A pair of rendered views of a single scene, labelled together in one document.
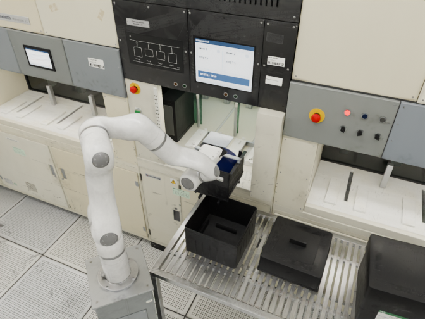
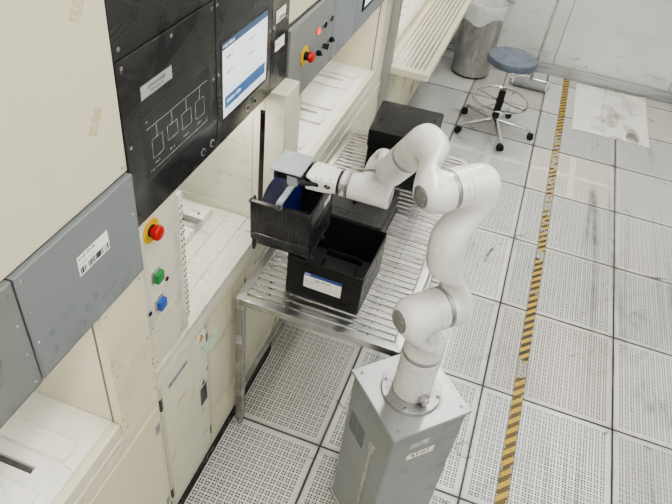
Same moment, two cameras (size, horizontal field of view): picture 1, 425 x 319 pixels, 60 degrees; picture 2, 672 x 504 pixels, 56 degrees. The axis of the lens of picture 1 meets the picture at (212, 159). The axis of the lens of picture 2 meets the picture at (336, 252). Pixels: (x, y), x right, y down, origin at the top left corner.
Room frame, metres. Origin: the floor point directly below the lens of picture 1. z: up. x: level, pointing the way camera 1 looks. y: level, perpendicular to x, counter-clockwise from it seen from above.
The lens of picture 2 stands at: (1.54, 1.62, 2.36)
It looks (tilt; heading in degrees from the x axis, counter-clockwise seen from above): 41 degrees down; 260
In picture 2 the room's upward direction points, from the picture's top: 8 degrees clockwise
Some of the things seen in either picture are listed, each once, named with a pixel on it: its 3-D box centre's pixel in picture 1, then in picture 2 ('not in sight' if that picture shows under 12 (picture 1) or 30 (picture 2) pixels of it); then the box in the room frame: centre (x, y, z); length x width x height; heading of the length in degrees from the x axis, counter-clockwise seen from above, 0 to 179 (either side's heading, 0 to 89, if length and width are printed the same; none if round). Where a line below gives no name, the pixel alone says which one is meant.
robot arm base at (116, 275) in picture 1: (115, 261); (416, 371); (1.04, 0.45, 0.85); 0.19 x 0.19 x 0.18
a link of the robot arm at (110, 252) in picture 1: (105, 225); (421, 327); (1.07, 0.46, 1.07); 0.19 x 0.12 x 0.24; 23
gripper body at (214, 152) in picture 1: (208, 156); (326, 178); (1.33, 0.02, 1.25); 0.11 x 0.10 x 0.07; 156
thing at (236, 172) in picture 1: (217, 166); (292, 204); (1.42, -0.02, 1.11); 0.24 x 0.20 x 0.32; 66
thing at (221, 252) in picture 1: (221, 228); (336, 261); (1.25, -0.05, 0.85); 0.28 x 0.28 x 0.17; 65
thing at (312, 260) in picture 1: (296, 249); (356, 205); (1.14, -0.41, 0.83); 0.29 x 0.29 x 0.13; 65
